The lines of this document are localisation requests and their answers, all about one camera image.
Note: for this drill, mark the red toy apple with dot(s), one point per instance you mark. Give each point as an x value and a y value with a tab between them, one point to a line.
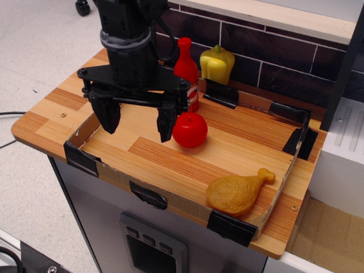
190	130

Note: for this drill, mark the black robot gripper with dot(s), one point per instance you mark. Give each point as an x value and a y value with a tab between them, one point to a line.
134	76

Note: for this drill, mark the white toy sink unit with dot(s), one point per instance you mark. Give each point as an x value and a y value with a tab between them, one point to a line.
338	176

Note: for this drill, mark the yellow toy bell pepper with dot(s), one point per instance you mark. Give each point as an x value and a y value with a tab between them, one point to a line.
217	64

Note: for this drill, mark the grey oven control panel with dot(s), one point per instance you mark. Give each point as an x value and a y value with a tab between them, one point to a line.
150	249

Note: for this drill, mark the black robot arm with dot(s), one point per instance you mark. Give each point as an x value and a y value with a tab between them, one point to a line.
127	22

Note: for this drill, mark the black caster wheel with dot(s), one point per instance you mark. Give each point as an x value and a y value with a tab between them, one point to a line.
82	7

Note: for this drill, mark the red hot sauce bottle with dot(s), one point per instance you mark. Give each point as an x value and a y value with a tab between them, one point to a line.
186	68

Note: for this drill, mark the toy chicken drumstick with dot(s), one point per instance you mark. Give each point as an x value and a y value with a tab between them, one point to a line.
235	195

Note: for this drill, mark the black dark upright post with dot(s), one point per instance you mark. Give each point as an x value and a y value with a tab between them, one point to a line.
355	45

